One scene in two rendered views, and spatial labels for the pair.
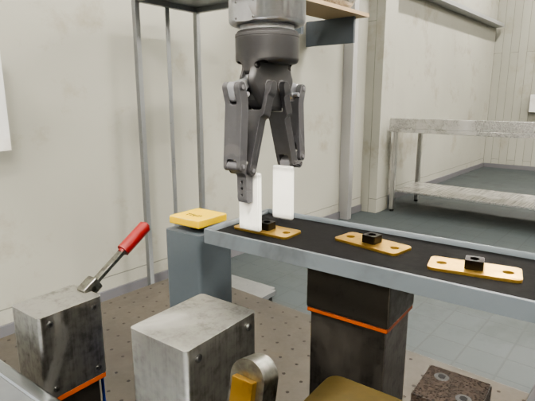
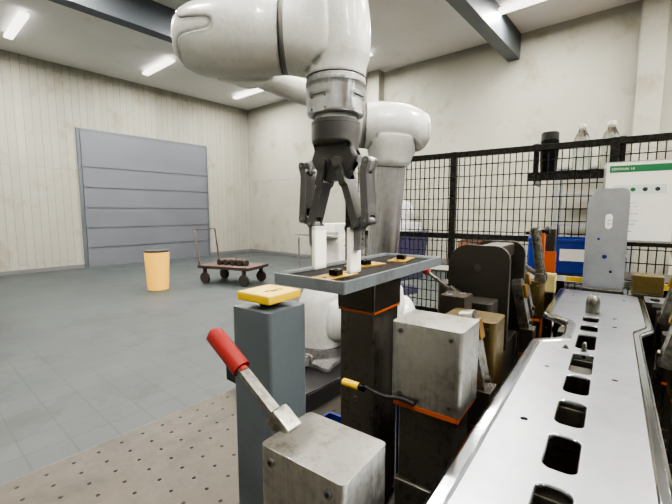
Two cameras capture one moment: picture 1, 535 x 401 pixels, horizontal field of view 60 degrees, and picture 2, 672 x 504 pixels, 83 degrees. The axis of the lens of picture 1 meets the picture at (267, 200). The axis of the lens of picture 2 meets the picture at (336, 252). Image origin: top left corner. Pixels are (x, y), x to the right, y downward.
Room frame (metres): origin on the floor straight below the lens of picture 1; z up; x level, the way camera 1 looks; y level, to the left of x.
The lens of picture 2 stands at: (0.57, 0.60, 1.26)
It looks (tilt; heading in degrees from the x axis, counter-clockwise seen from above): 6 degrees down; 270
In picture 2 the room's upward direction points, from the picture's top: straight up
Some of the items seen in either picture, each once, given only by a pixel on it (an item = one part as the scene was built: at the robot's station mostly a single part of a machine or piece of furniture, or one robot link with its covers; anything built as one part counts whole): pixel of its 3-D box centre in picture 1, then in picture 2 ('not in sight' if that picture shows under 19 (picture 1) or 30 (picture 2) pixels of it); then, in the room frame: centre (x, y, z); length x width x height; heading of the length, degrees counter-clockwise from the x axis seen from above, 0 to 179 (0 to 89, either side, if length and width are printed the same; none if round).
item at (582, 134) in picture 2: not in sight; (581, 148); (-0.47, -1.05, 1.53); 0.07 x 0.07 x 0.20
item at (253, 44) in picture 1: (267, 71); (335, 150); (0.57, 0.00, 1.36); 0.08 x 0.07 x 0.09; 143
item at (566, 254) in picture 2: not in sight; (571, 254); (-0.35, -0.88, 1.09); 0.30 x 0.17 x 0.13; 151
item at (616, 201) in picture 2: not in sight; (605, 239); (-0.34, -0.68, 1.17); 0.12 x 0.01 x 0.34; 144
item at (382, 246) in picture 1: (372, 239); (365, 262); (0.51, -0.12, 1.17); 0.08 x 0.04 x 0.01; 43
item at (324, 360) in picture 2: not in sight; (315, 351); (0.64, -0.65, 0.79); 0.22 x 0.18 x 0.06; 61
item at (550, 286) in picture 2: not in sight; (546, 328); (-0.12, -0.61, 0.88); 0.04 x 0.04 x 0.37; 54
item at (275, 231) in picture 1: (267, 226); (335, 273); (0.57, 0.00, 1.17); 0.08 x 0.04 x 0.01; 53
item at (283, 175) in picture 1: (283, 192); (319, 247); (0.60, -0.02, 1.20); 0.03 x 0.01 x 0.07; 53
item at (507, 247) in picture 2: not in sight; (485, 342); (0.21, -0.30, 0.95); 0.18 x 0.13 x 0.49; 54
